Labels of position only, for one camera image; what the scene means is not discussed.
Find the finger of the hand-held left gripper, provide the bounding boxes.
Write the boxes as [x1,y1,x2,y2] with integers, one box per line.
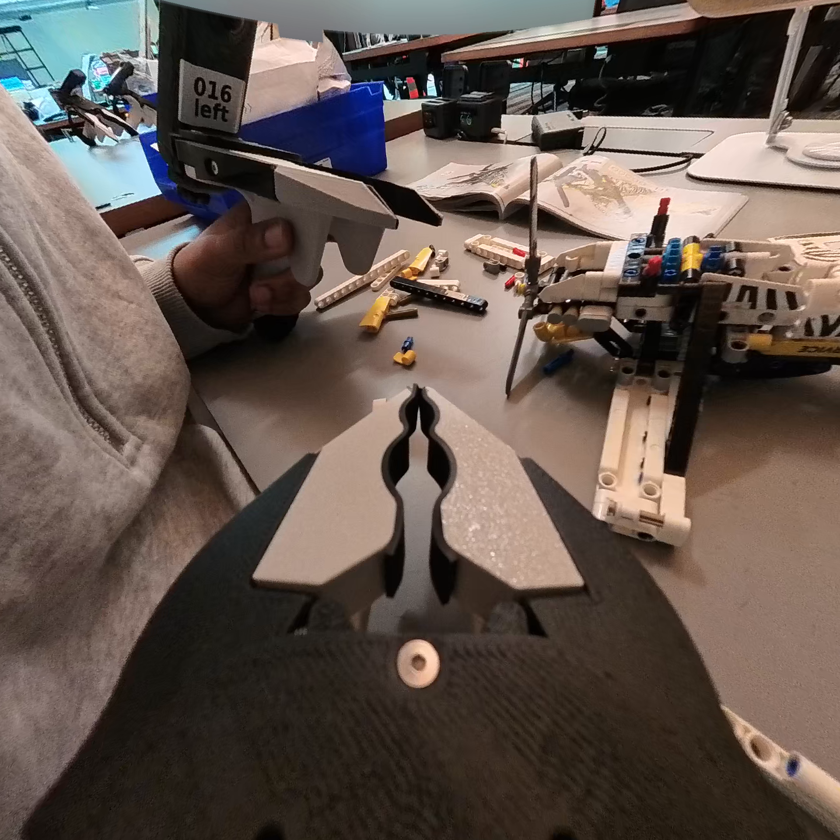
[272,159,445,231]

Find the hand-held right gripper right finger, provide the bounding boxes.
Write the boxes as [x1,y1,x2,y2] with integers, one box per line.
[423,386,585,632]

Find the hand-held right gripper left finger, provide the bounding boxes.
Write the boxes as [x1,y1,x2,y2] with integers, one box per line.
[252,386,421,634]

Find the white lego beam with holes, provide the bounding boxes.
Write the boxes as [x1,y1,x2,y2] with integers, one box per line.
[721,704,840,829]

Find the long white lego beam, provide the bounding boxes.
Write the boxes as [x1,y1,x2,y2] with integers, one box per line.
[315,251,409,311]

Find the black lego beam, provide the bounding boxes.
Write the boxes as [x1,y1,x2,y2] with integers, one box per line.
[390,276,488,315]

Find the short white lego beam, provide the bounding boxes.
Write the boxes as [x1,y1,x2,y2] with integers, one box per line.
[464,234,530,269]

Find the lego instruction booklet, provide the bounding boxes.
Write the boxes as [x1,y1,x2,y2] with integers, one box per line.
[407,153,749,242]

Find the white zebra-striped lego helicopter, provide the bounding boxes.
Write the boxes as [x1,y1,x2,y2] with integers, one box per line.
[505,155,840,549]

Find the person's left hand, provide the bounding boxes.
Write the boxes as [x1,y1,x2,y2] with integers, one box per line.
[172,202,313,331]

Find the blue plastic bin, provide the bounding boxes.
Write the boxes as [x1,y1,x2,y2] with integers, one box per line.
[139,82,388,224]

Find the dark hand-held tool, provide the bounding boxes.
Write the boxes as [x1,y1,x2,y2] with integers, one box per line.
[98,62,159,130]
[49,68,130,149]

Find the white paper bag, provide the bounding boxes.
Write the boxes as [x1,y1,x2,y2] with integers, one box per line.
[243,20,353,122]

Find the black charger box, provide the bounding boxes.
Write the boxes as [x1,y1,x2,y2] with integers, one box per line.
[421,97,462,139]
[456,92,504,143]

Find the grey power adapter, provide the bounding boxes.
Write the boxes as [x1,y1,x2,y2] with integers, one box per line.
[531,111,585,151]

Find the background wooden desk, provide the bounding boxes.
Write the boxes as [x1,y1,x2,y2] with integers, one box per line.
[443,13,708,68]

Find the person's grey hoodie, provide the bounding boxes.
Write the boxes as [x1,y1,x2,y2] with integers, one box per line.
[0,85,260,840]

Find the computer monitor with white stand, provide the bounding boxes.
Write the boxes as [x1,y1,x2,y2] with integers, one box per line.
[686,0,840,189]

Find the black cable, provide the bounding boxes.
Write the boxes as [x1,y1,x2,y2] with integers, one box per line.
[583,126,698,175]

